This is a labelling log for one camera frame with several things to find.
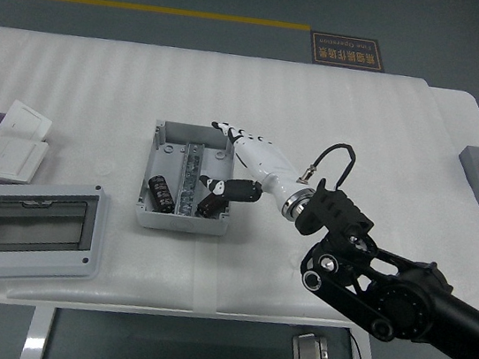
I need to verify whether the black cylindrical battery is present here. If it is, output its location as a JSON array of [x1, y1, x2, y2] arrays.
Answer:
[[194, 188, 227, 222], [143, 172, 180, 216]]

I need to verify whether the white wall switch panel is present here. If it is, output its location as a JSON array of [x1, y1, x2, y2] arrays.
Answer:
[[0, 134, 51, 187], [0, 97, 57, 144]]

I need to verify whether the black floor sign orange text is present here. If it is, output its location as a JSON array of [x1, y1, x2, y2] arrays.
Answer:
[[306, 30, 390, 75]]

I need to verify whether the grey open junction box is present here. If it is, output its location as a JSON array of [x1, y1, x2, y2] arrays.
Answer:
[[133, 117, 245, 241]]

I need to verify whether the white foam mat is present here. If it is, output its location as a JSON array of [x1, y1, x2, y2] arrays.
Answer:
[[0, 19, 454, 359]]

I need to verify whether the metal rail in junction box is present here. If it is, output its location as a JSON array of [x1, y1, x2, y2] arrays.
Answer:
[[174, 140, 208, 219]]

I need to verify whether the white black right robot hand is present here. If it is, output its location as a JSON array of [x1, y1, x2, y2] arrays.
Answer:
[[196, 118, 315, 210]]

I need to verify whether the grey enclosure with transparent window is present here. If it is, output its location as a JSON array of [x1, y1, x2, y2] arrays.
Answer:
[[0, 171, 113, 302]]

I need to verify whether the silver metal bracket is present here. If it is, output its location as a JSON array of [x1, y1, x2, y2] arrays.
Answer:
[[288, 329, 337, 359]]

